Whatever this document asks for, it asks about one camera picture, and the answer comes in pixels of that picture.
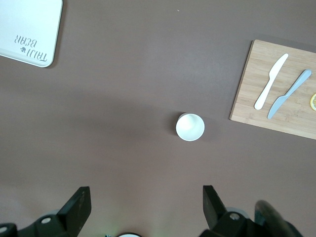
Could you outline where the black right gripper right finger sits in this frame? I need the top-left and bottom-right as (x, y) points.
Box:
(199, 185), (263, 237)

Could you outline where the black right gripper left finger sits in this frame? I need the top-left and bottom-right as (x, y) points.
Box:
(14, 186), (92, 237)

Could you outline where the white plastic cup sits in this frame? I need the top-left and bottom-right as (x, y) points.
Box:
(175, 113), (205, 142)

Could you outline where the cream bear print tray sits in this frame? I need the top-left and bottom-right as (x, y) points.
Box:
(0, 0), (64, 69)

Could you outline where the wooden cutting board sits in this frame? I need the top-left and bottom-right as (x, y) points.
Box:
(229, 39), (316, 141)

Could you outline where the brown table cover cloth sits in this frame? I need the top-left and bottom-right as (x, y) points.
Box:
(0, 0), (316, 237)

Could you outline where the grey plastic knife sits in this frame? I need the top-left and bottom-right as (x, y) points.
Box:
(267, 69), (312, 119)

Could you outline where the white plastic knife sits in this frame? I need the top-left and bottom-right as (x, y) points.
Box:
(254, 53), (289, 111)

